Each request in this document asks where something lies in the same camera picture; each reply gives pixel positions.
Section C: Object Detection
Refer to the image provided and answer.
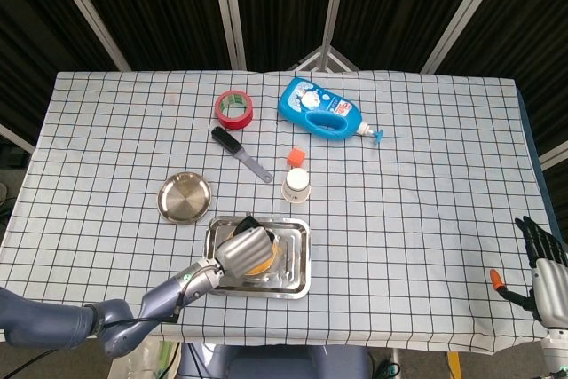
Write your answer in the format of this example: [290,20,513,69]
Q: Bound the white paper cup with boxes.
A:
[280,167,311,204]

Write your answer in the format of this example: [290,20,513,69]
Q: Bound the white grid-patterned tablecloth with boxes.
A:
[0,68,561,356]

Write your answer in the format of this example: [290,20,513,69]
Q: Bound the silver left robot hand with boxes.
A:
[214,215,275,280]

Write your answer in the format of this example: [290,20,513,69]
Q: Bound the round stainless steel plate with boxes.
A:
[157,170,213,225]

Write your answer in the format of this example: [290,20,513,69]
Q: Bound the orange cube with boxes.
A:
[286,147,307,168]

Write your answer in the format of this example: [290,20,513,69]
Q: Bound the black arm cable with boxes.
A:
[106,289,185,331]

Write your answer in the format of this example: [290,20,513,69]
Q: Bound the bowl of orange puree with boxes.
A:
[225,223,280,277]

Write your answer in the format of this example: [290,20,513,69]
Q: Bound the rectangular stainless steel tray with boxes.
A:
[204,215,312,301]

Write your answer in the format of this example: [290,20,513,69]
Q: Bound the grey brush with black bristles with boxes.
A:
[210,126,273,184]

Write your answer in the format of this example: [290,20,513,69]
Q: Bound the black ribbed partition screen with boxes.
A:
[0,0,568,238]

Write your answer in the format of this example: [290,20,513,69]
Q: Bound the white triangular screen foot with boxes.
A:
[287,44,361,73]

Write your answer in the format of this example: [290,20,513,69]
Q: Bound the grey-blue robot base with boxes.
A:
[177,343,372,379]

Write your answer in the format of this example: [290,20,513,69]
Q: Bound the blue detergent bottle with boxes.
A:
[277,76,386,146]

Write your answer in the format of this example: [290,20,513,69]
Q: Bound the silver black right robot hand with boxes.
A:
[488,215,568,331]

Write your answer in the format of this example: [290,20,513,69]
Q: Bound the red tape roll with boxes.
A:
[214,90,256,131]

